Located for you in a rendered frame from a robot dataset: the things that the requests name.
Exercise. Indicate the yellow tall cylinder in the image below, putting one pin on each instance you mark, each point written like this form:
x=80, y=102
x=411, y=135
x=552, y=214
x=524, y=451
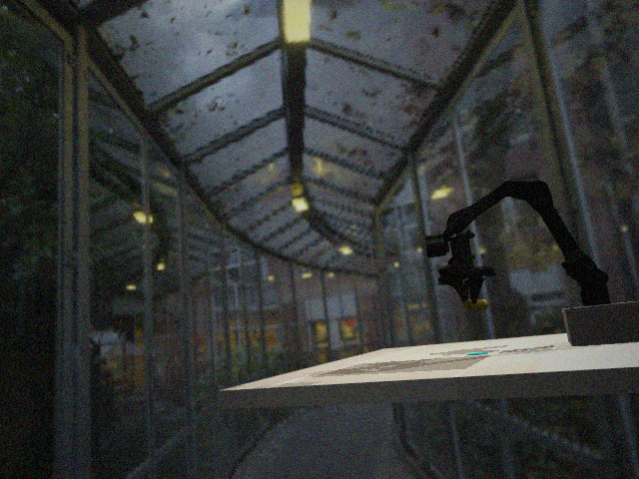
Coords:
x=481, y=304

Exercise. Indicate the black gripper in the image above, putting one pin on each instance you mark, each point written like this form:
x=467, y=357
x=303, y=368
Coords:
x=475, y=275

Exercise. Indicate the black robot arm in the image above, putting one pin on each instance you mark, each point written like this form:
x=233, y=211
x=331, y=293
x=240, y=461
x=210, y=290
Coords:
x=577, y=263

